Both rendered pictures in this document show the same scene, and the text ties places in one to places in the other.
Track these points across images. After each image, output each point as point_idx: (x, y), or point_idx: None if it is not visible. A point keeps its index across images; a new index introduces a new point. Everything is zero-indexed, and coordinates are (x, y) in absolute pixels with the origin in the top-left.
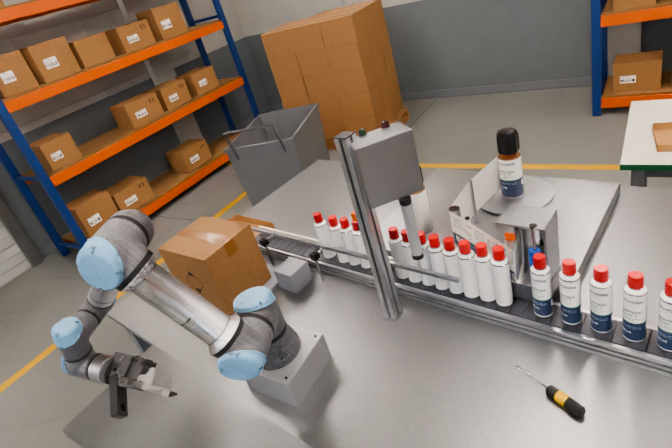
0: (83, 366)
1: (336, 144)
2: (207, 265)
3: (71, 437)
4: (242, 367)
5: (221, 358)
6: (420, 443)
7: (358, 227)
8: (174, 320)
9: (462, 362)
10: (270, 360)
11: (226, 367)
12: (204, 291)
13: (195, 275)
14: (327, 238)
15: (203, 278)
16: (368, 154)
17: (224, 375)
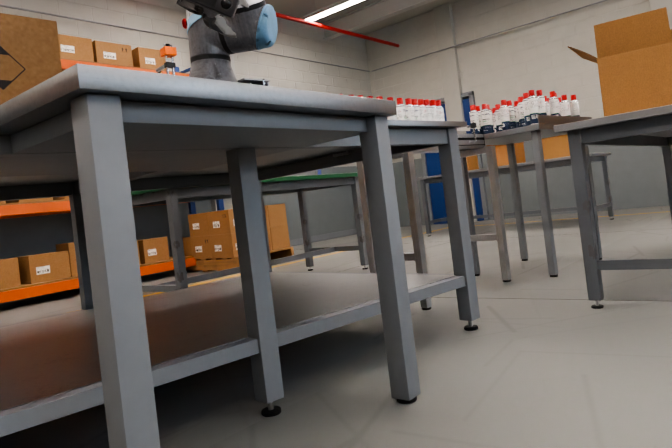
0: None
1: None
2: (57, 30)
3: (107, 75)
4: (274, 23)
5: (267, 5)
6: None
7: (167, 63)
8: None
9: None
10: (234, 76)
11: (269, 16)
12: (20, 83)
13: (13, 51)
14: None
15: (34, 55)
16: None
17: (267, 25)
